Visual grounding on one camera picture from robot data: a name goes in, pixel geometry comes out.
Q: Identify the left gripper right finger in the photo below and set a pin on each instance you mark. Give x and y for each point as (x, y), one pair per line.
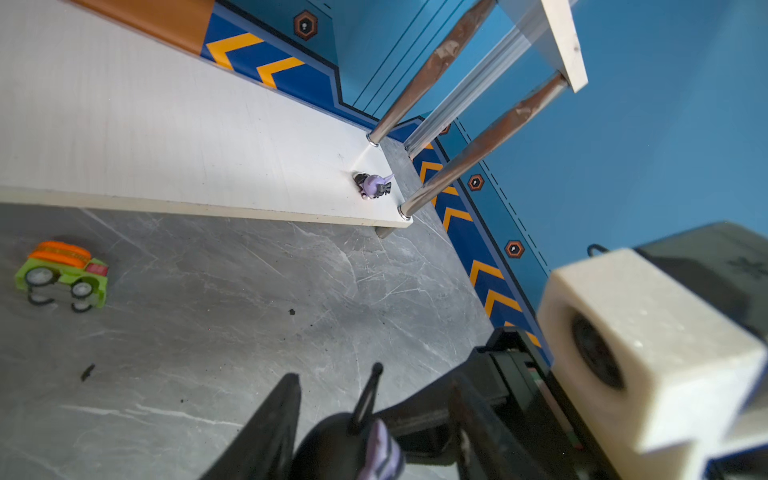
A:
(485, 447)

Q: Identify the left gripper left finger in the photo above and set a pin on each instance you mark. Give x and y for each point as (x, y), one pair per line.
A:
(263, 449)

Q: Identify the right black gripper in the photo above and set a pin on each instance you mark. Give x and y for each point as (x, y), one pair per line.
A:
(511, 375)

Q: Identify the black purple bat toy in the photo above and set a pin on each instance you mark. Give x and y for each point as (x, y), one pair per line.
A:
(355, 445)

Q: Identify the purple toy car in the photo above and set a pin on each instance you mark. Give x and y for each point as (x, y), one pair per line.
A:
(373, 186)

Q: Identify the orange green wheeled toy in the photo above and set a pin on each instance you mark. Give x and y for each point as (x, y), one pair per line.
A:
(60, 272)

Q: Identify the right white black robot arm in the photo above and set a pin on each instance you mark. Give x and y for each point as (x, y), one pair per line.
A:
(725, 265)

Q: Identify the white two-tier shelf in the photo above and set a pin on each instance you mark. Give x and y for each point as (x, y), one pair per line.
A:
(126, 106)

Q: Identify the right aluminium corner post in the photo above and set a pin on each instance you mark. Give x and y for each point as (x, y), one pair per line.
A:
(503, 55)

